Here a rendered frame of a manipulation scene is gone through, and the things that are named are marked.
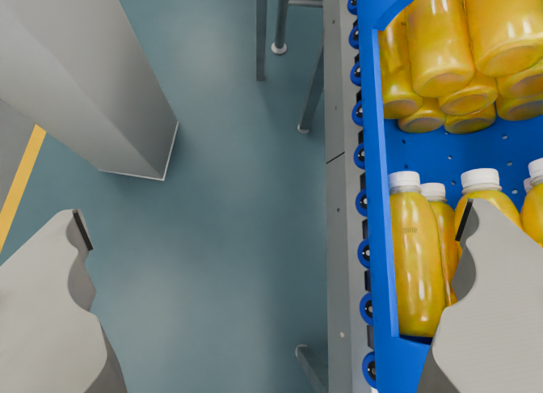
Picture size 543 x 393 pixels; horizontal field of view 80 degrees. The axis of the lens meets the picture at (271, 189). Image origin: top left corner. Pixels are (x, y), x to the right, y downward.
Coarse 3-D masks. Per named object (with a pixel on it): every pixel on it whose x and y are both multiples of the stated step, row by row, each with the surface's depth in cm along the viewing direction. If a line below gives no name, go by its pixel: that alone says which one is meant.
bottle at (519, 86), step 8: (520, 72) 37; (528, 72) 37; (536, 72) 36; (496, 80) 41; (504, 80) 39; (512, 80) 38; (520, 80) 38; (528, 80) 38; (536, 80) 38; (504, 88) 39; (512, 88) 40; (520, 88) 40; (528, 88) 40; (536, 88) 40; (504, 96) 41; (512, 96) 41; (520, 96) 41; (528, 96) 41
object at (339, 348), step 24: (336, 0) 68; (336, 24) 67; (336, 48) 65; (336, 72) 64; (336, 96) 63; (360, 96) 58; (336, 120) 62; (336, 144) 60; (336, 168) 59; (336, 192) 58; (336, 216) 57; (336, 240) 56; (336, 264) 55; (336, 288) 54; (336, 312) 53; (336, 336) 53; (336, 360) 52; (336, 384) 51
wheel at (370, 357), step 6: (366, 354) 44; (372, 354) 43; (366, 360) 43; (372, 360) 43; (366, 366) 43; (372, 366) 43; (366, 372) 43; (372, 372) 42; (366, 378) 43; (372, 378) 42; (372, 384) 42
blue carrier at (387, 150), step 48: (384, 0) 37; (384, 144) 35; (432, 144) 52; (480, 144) 50; (528, 144) 46; (384, 192) 33; (384, 240) 32; (384, 288) 32; (384, 336) 31; (384, 384) 30
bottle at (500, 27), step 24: (480, 0) 35; (504, 0) 33; (528, 0) 33; (480, 24) 35; (504, 24) 33; (528, 24) 32; (480, 48) 35; (504, 48) 33; (528, 48) 33; (480, 72) 37; (504, 72) 37
